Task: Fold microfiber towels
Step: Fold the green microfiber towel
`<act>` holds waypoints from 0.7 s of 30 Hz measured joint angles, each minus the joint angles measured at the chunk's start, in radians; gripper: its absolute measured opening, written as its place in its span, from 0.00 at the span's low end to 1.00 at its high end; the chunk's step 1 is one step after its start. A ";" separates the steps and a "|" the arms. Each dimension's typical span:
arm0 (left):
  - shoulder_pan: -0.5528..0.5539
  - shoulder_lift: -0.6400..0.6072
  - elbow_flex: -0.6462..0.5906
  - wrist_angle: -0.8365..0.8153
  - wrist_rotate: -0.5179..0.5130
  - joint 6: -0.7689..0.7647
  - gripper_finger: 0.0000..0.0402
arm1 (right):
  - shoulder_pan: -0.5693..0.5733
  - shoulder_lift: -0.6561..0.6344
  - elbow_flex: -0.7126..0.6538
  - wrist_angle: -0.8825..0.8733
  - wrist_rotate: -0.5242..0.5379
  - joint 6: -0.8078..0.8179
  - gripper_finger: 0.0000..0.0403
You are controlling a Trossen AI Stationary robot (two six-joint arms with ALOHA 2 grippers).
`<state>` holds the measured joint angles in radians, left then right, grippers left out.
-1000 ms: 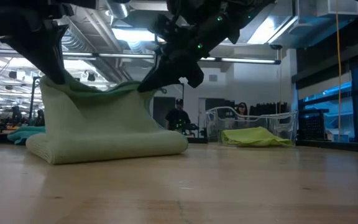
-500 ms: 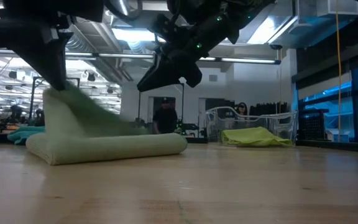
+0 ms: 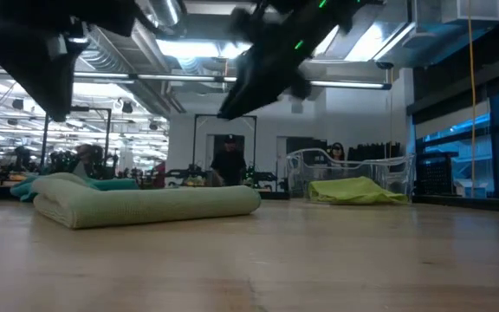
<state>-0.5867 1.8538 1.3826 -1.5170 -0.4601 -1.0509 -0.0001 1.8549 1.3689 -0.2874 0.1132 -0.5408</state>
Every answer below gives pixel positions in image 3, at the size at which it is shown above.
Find person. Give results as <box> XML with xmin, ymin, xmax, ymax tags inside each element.
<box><xmin>327</xmin><ymin>141</ymin><xmax>347</xmax><ymax>168</ymax></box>
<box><xmin>210</xmin><ymin>134</ymin><xmax>247</xmax><ymax>187</ymax></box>

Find black flat base bar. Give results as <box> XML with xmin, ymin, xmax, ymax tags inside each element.
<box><xmin>256</xmin><ymin>189</ymin><xmax>292</xmax><ymax>201</ymax></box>

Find pale green microfiber towel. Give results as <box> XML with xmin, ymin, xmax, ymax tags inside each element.
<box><xmin>31</xmin><ymin>172</ymin><xmax>262</xmax><ymax>230</ymax></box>

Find white ceiling unit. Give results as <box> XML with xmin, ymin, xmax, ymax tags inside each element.
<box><xmin>442</xmin><ymin>0</ymin><xmax>499</xmax><ymax>23</ymax></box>

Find black background robot station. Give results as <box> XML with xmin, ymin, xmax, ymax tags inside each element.
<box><xmin>4</xmin><ymin>145</ymin><xmax>119</xmax><ymax>179</ymax></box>

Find black aluminium table frame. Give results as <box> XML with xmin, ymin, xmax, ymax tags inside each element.
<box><xmin>412</xmin><ymin>193</ymin><xmax>499</xmax><ymax>214</ymax></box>

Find long ceiling light tube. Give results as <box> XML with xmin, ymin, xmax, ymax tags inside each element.
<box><xmin>74</xmin><ymin>72</ymin><xmax>392</xmax><ymax>90</ymax></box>

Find black plastic crate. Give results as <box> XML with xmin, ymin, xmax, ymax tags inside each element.
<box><xmin>416</xmin><ymin>151</ymin><xmax>459</xmax><ymax>197</ymax></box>

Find lime green microfiber towel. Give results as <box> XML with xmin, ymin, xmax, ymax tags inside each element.
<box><xmin>308</xmin><ymin>176</ymin><xmax>409</xmax><ymax>205</ymax></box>

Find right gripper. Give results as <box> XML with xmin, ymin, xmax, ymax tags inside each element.
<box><xmin>217</xmin><ymin>0</ymin><xmax>366</xmax><ymax>121</ymax></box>

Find bright ceiling light panel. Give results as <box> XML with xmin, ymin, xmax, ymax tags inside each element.
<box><xmin>156</xmin><ymin>38</ymin><xmax>250</xmax><ymax>60</ymax></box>

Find clear plastic bin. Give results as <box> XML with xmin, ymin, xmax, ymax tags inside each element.
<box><xmin>286</xmin><ymin>148</ymin><xmax>416</xmax><ymax>204</ymax></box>

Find black stacked panels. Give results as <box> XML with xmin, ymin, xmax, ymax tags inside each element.
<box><xmin>347</xmin><ymin>141</ymin><xmax>402</xmax><ymax>162</ymax></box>

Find yellow hanging cord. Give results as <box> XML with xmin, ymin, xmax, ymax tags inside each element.
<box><xmin>467</xmin><ymin>0</ymin><xmax>478</xmax><ymax>192</ymax></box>

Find teal microfiber towel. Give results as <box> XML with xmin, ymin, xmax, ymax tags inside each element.
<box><xmin>10</xmin><ymin>174</ymin><xmax>140</xmax><ymax>204</ymax></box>

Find silver air duct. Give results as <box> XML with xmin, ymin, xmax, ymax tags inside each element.
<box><xmin>75</xmin><ymin>0</ymin><xmax>185</xmax><ymax>114</ymax></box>

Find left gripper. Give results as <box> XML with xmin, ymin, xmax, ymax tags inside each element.
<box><xmin>0</xmin><ymin>0</ymin><xmax>141</xmax><ymax>124</ymax></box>

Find black gantry frame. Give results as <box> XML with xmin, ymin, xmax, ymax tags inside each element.
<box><xmin>41</xmin><ymin>105</ymin><xmax>113</xmax><ymax>174</ymax></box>

